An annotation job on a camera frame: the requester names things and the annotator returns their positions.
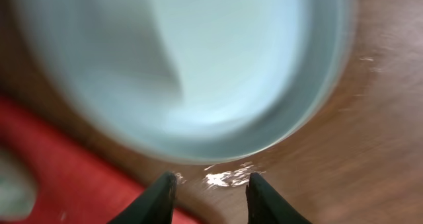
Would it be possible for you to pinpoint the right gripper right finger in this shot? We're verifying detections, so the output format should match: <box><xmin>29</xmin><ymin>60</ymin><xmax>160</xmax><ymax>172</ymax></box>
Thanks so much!
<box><xmin>246</xmin><ymin>172</ymin><xmax>311</xmax><ymax>224</ymax></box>

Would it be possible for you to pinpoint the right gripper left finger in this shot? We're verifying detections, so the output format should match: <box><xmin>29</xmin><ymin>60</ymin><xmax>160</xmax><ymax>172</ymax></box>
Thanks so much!
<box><xmin>108</xmin><ymin>172</ymin><xmax>177</xmax><ymax>224</ymax></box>

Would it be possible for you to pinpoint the pale green plate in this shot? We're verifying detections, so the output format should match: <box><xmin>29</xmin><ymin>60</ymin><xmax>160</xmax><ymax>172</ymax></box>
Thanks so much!
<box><xmin>1</xmin><ymin>148</ymin><xmax>38</xmax><ymax>221</ymax></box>

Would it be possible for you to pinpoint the light blue plate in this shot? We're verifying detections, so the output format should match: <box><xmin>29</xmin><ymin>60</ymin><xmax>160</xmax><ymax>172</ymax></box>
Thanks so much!
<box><xmin>11</xmin><ymin>0</ymin><xmax>356</xmax><ymax>164</ymax></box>

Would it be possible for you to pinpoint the red plastic tray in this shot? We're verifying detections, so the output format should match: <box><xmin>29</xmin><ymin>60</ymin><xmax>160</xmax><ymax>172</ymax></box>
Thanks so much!
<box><xmin>0</xmin><ymin>93</ymin><xmax>202</xmax><ymax>224</ymax></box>

